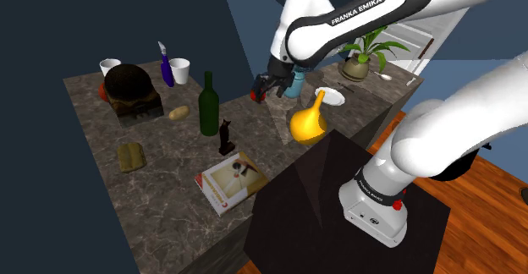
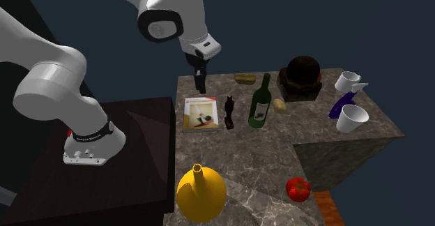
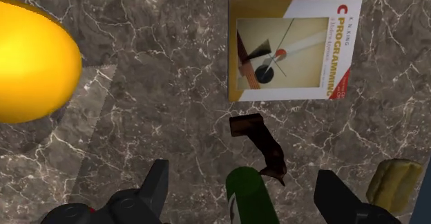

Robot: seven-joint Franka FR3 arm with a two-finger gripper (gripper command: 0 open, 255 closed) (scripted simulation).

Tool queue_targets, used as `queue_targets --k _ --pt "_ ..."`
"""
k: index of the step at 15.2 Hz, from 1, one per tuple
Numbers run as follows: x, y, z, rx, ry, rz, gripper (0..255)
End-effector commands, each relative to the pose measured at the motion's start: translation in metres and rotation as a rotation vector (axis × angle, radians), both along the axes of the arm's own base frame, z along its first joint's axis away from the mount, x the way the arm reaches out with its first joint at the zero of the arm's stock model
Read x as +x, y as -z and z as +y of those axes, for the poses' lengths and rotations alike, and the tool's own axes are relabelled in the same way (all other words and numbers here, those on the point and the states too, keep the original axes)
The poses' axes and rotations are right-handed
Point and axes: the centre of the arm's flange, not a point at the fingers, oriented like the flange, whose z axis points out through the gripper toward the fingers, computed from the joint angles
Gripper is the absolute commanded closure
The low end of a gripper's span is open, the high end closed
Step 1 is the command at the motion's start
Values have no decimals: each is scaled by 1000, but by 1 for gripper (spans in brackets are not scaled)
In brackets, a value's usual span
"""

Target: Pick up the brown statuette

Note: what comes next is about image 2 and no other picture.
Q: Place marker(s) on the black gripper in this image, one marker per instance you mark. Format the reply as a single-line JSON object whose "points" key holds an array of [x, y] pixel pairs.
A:
{"points": [[195, 61]]}

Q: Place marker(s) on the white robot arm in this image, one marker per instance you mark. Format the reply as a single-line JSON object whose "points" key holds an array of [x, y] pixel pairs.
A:
{"points": [[51, 79]]}

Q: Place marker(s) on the white and orange book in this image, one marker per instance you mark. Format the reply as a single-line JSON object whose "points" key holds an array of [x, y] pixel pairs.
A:
{"points": [[201, 113]]}

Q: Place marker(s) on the dark cat figurine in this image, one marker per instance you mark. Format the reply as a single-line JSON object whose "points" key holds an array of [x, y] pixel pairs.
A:
{"points": [[229, 113]]}

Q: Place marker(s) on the olive green oblong bread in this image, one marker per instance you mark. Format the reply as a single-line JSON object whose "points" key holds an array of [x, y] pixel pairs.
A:
{"points": [[245, 78]]}

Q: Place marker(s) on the green wine bottle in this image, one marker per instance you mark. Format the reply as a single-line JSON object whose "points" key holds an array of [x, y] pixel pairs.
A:
{"points": [[260, 105]]}

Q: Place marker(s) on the yellow potato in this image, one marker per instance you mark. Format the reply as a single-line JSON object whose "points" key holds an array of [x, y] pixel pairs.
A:
{"points": [[279, 106]]}

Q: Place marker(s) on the yellow round vase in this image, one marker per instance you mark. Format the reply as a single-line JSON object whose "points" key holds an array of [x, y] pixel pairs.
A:
{"points": [[201, 194]]}

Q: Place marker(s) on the small red object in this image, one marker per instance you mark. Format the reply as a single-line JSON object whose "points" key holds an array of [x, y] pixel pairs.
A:
{"points": [[319, 76]]}

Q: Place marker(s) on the dark robot stand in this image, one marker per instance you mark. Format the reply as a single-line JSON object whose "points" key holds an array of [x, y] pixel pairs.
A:
{"points": [[102, 171]]}

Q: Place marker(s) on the blue spray bottle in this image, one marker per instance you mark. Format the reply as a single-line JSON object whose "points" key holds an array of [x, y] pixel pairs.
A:
{"points": [[341, 104]]}

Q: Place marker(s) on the red tomato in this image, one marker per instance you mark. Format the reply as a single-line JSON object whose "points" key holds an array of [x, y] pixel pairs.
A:
{"points": [[298, 189]]}

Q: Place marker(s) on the white paper cup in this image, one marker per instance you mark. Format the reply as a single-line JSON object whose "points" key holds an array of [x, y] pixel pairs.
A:
{"points": [[351, 118]]}

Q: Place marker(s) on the orange wooden furniture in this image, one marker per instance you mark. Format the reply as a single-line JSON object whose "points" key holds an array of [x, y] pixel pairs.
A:
{"points": [[328, 208]]}

